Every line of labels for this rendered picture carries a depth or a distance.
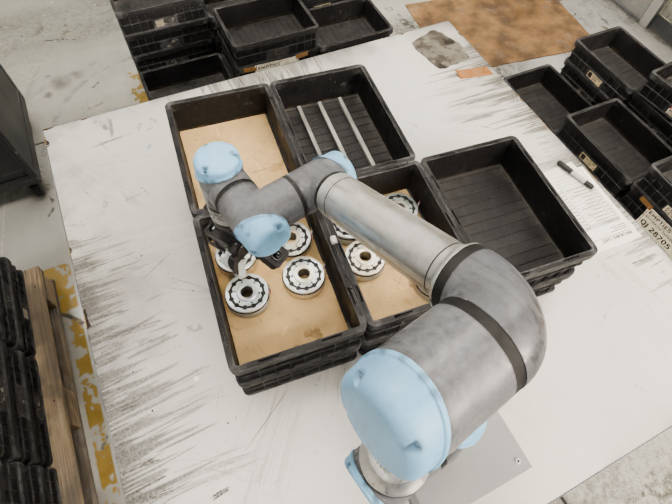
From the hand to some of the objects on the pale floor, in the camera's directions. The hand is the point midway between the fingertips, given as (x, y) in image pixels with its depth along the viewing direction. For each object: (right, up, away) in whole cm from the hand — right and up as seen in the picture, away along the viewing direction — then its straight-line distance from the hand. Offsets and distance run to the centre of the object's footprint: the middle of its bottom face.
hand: (251, 267), depth 100 cm
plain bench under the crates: (+25, -26, +95) cm, 102 cm away
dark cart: (-150, +45, +126) cm, 201 cm away
